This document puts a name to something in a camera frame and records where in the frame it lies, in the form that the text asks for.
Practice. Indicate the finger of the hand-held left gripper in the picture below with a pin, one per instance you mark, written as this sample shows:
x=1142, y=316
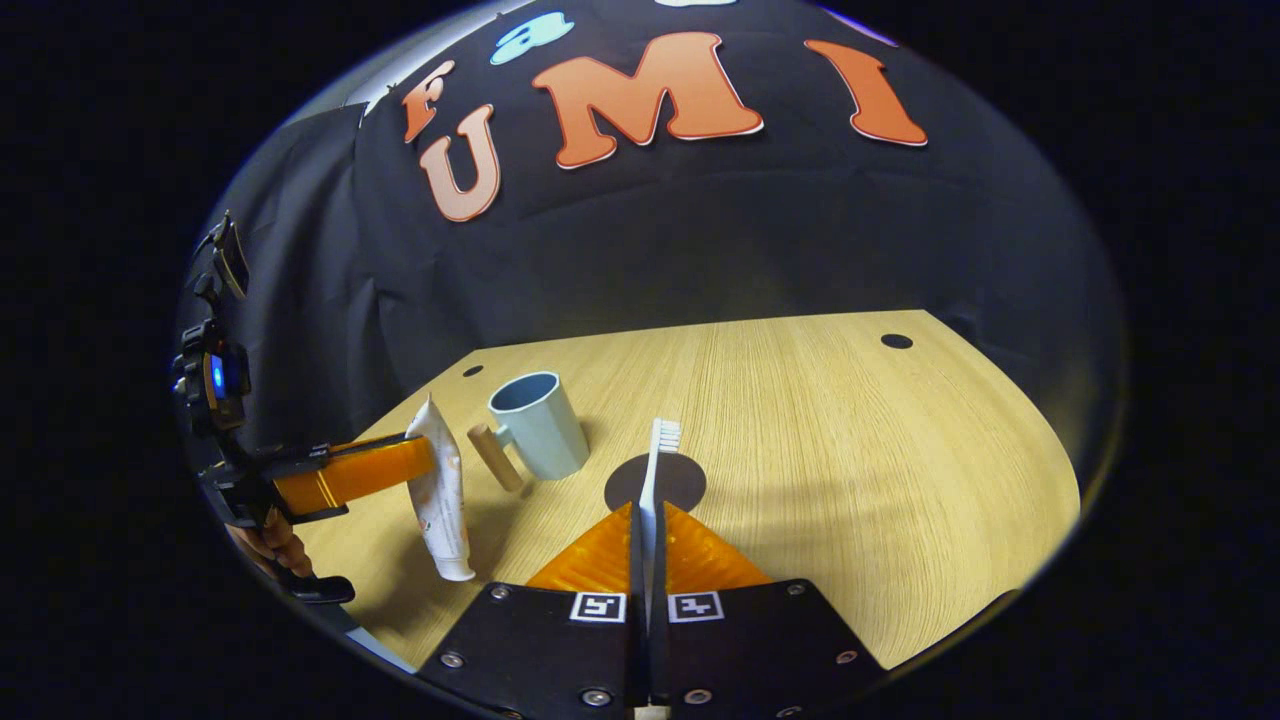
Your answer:
x=350, y=475

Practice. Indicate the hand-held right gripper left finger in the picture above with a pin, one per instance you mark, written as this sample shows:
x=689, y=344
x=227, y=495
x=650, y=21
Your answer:
x=540, y=650

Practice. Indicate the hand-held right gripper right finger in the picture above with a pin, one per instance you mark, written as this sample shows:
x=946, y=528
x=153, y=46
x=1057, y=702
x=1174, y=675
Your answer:
x=760, y=650

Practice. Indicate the white toothpaste tube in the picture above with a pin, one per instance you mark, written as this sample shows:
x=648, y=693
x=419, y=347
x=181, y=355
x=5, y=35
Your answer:
x=440, y=510

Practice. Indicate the dark round coaster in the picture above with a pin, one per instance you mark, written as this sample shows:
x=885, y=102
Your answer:
x=685, y=480

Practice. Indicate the white toothbrush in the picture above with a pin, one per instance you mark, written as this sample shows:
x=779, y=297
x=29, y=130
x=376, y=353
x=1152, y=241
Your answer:
x=655, y=480

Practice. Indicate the wooden desktop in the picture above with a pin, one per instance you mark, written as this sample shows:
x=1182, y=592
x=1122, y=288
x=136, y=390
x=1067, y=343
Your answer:
x=850, y=480

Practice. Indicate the black backdrop cloth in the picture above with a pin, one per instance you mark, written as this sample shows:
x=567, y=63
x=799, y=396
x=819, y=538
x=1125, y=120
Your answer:
x=700, y=230

